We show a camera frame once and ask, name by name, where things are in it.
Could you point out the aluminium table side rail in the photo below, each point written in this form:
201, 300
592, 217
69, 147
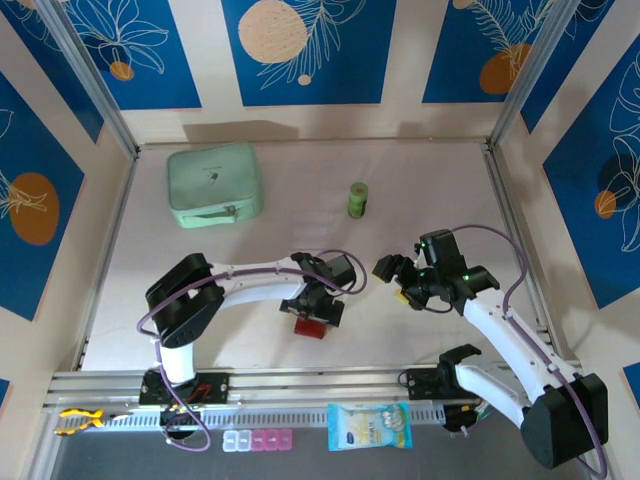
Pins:
507, 200

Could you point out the mint green zip pouch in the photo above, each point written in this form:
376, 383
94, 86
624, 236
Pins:
212, 180

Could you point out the wide aluminium base rail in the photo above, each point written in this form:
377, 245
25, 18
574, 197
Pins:
310, 385

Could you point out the red card holder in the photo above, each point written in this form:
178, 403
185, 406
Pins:
309, 331

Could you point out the aluminium frame post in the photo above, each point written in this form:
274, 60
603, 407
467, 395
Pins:
85, 75
530, 75

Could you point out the yellow black pliers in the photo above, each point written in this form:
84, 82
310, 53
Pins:
75, 415

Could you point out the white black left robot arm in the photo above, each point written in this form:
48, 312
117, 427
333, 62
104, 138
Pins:
250, 292

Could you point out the white pink pill organizer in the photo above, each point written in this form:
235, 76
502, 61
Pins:
257, 441

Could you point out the blue wet wipes packet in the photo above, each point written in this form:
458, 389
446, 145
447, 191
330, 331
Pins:
370, 427

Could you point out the small green bottle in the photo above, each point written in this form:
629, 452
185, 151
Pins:
357, 202

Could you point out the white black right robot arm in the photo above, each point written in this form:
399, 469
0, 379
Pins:
500, 340

